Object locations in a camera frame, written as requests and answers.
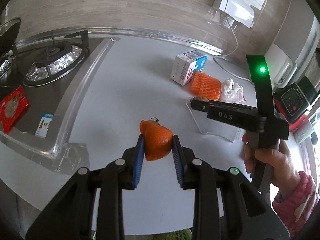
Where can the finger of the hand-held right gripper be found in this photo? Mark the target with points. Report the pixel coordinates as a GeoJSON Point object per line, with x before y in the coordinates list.
{"type": "Point", "coordinates": [225, 116]}
{"type": "Point", "coordinates": [232, 104]}

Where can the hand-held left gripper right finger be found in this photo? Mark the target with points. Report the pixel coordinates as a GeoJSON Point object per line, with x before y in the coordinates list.
{"type": "Point", "coordinates": [177, 160]}

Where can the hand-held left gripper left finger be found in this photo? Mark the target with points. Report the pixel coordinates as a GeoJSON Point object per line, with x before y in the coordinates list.
{"type": "Point", "coordinates": [138, 160]}

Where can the orange peel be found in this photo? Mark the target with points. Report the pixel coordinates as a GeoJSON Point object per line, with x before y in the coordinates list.
{"type": "Point", "coordinates": [156, 140]}

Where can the brown nut shell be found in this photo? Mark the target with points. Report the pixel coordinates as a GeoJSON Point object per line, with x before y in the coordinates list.
{"type": "Point", "coordinates": [200, 98]}

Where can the green plastic basket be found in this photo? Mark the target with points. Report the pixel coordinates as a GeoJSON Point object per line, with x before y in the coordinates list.
{"type": "Point", "coordinates": [175, 236]}

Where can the person's right forearm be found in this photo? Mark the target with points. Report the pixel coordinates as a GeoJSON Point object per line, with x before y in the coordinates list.
{"type": "Point", "coordinates": [297, 205]}

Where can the person's right hand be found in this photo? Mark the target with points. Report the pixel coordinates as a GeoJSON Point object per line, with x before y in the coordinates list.
{"type": "Point", "coordinates": [282, 165]}

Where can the crumpled white plastic bag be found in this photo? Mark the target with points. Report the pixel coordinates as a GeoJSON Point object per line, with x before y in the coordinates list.
{"type": "Point", "coordinates": [231, 91]}

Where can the black red blender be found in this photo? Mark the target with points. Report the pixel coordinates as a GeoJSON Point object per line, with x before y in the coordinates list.
{"type": "Point", "coordinates": [292, 100]}

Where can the orange foam fruit net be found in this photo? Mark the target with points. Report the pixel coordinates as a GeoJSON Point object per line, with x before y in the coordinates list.
{"type": "Point", "coordinates": [205, 86]}

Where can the white electric kettle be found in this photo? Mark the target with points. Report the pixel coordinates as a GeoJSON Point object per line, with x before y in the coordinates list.
{"type": "Point", "coordinates": [280, 62]}

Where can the white paper cup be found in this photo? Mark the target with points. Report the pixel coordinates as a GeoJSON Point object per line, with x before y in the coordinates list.
{"type": "Point", "coordinates": [303, 133]}

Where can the blue white milk carton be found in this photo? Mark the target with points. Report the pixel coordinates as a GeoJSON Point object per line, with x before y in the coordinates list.
{"type": "Point", "coordinates": [185, 70]}

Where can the white appliance with vents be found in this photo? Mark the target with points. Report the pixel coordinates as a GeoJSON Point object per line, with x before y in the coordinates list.
{"type": "Point", "coordinates": [308, 37]}

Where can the clear socket cover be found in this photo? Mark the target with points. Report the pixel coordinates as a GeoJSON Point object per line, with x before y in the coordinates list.
{"type": "Point", "coordinates": [215, 17]}

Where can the blue white sticker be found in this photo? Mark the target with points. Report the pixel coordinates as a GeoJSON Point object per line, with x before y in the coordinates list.
{"type": "Point", "coordinates": [44, 125]}

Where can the steel gas stove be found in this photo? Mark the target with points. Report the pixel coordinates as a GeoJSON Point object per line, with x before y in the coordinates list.
{"type": "Point", "coordinates": [75, 80]}

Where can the foil lined stove burner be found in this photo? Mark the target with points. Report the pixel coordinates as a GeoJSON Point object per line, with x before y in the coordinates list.
{"type": "Point", "coordinates": [57, 65]}
{"type": "Point", "coordinates": [7, 63]}

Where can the red printed box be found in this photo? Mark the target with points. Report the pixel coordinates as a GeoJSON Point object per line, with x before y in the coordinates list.
{"type": "Point", "coordinates": [13, 107]}

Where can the white wall box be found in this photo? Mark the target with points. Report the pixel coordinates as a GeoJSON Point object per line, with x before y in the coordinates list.
{"type": "Point", "coordinates": [235, 5]}

